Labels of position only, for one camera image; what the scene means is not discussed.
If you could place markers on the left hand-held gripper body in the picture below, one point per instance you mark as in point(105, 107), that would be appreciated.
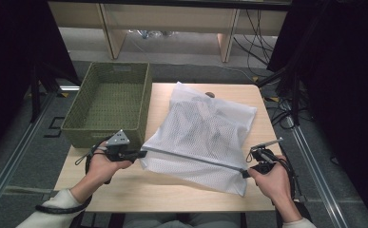
point(118, 139)

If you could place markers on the black metal stand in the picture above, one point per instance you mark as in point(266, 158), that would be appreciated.
point(294, 95)
point(35, 95)

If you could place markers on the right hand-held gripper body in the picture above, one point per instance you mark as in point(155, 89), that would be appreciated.
point(265, 163)

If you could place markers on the person's left hand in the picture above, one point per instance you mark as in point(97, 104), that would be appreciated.
point(100, 171)

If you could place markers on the black curtain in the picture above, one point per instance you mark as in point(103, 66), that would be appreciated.
point(10, 63)
point(346, 95)

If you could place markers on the metal floor rail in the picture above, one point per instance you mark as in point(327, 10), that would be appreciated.
point(16, 152)
point(318, 177)

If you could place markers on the pale plastic clutter pile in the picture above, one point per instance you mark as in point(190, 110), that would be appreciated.
point(150, 33)

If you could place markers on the white mesh laundry bag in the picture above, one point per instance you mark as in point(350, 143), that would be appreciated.
point(188, 171)

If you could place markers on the green woven basket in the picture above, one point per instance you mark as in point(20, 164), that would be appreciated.
point(112, 101)

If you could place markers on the person's grey trouser legs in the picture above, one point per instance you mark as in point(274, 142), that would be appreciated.
point(178, 221)

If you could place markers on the person's right hand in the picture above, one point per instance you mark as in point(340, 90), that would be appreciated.
point(275, 185)

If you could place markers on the light wooden desk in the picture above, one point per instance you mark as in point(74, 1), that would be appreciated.
point(172, 19)

